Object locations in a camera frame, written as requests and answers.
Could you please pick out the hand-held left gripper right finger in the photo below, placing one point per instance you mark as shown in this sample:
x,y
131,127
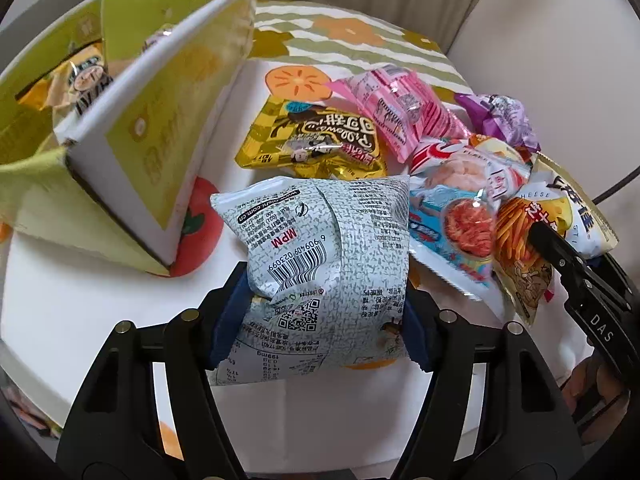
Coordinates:
x,y
415,335

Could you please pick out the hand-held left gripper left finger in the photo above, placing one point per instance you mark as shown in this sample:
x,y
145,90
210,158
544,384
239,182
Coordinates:
x,y
227,320

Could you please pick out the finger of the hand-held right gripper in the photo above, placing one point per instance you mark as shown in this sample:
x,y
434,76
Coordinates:
x,y
555,250
617,280

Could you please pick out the yellow cheese sticks packet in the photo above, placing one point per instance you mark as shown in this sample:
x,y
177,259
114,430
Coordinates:
x,y
520,230

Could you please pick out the yellow white chips packet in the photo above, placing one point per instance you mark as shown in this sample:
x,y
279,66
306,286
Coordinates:
x,y
497,149

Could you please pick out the grey white snack packet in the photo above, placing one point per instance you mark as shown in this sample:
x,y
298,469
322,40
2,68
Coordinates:
x,y
320,240

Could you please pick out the purple snack packet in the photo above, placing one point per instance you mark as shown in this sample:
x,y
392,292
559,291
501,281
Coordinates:
x,y
505,115

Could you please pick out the green cardboard box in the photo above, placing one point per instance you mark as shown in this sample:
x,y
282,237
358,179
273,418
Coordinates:
x,y
150,160

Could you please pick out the shiny gold snack packet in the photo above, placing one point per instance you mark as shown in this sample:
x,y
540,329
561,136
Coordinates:
x,y
300,135

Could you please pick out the pink snack packet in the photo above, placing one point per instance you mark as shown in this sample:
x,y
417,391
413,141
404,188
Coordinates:
x,y
395,105

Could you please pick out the yellow black snack packet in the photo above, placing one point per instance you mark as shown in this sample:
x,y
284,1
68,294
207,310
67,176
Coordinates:
x,y
80,80

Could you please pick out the white fruit print tablecloth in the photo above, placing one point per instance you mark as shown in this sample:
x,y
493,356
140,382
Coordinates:
x,y
75,310

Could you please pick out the striped flower blanket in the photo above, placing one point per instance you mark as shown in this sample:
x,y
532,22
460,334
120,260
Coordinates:
x,y
350,55

